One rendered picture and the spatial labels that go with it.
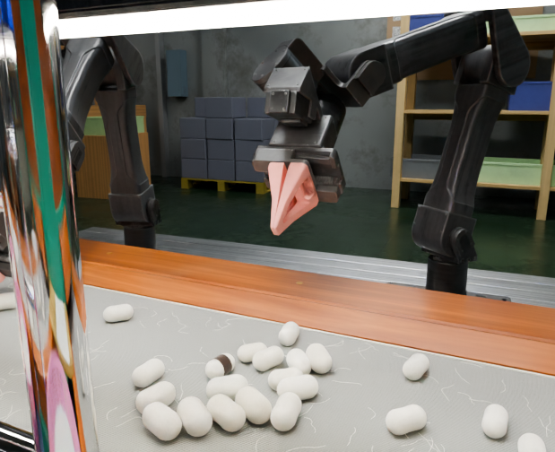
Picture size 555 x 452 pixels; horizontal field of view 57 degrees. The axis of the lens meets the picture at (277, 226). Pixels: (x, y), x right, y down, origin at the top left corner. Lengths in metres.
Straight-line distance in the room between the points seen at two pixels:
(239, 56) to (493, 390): 6.22
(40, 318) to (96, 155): 5.41
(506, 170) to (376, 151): 1.68
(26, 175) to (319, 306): 0.45
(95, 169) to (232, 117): 1.55
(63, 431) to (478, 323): 0.45
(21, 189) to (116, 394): 0.33
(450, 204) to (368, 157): 5.26
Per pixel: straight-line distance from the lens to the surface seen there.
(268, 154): 0.60
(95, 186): 5.67
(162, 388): 0.45
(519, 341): 0.57
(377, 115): 6.01
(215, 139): 5.82
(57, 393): 0.21
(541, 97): 4.88
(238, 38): 6.60
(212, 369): 0.48
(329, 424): 0.44
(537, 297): 0.97
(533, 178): 4.94
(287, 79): 0.57
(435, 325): 0.57
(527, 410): 0.50
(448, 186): 0.82
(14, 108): 0.19
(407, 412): 0.43
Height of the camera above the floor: 0.99
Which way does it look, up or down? 14 degrees down
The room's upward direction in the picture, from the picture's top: straight up
